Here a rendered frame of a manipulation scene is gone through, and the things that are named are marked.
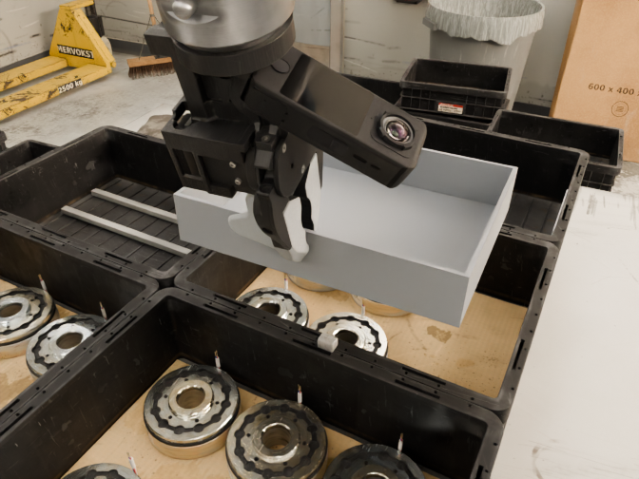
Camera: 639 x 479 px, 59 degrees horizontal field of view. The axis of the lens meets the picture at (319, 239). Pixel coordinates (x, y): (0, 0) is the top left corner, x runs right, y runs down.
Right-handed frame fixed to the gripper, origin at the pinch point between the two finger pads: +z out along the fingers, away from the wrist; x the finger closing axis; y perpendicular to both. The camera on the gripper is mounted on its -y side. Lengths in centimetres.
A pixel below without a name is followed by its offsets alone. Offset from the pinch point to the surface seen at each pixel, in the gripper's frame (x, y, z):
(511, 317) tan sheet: -18.2, -18.6, 31.2
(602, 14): -258, -38, 118
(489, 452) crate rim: 7.2, -17.9, 13.6
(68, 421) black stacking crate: 16.5, 21.2, 15.5
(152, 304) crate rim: 2.1, 19.9, 14.9
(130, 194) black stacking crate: -26, 49, 33
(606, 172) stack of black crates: -108, -39, 83
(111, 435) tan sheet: 15.2, 19.8, 21.6
